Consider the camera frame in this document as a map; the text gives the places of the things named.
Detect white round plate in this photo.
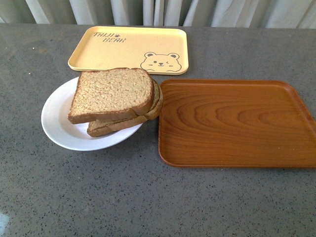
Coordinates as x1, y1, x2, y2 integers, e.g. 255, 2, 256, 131
41, 78, 142, 151

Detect bread slice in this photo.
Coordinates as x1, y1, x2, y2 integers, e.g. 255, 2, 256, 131
68, 68, 155, 124
87, 80, 163, 137

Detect brown wooden tray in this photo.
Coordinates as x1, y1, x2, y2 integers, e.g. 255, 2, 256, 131
158, 79, 316, 168

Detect yellow bear tray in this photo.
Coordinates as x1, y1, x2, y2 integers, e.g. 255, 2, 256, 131
68, 26, 189, 75

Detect white curtain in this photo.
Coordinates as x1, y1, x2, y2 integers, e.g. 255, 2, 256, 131
0, 0, 316, 29

